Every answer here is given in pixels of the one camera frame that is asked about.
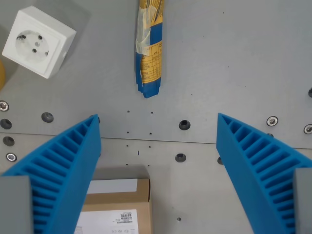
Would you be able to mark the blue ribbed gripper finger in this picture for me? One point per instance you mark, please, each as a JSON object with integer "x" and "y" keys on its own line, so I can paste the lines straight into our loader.
{"x": 258, "y": 165}
{"x": 61, "y": 158}

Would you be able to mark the blue and yellow bag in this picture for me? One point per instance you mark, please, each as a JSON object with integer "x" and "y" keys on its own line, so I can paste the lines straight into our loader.
{"x": 156, "y": 36}

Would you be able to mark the silver table screw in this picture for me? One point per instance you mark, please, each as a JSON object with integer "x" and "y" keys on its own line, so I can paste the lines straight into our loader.
{"x": 3, "y": 106}
{"x": 308, "y": 129}
{"x": 272, "y": 121}
{"x": 11, "y": 157}

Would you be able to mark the brown cardboard box with labels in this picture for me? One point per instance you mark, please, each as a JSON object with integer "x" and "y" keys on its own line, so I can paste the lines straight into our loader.
{"x": 141, "y": 192}

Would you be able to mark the yellow round object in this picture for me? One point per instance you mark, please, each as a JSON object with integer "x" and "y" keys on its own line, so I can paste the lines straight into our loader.
{"x": 2, "y": 75}

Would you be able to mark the white wall power socket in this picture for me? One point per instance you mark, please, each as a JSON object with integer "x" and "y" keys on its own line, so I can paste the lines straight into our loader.
{"x": 36, "y": 44}

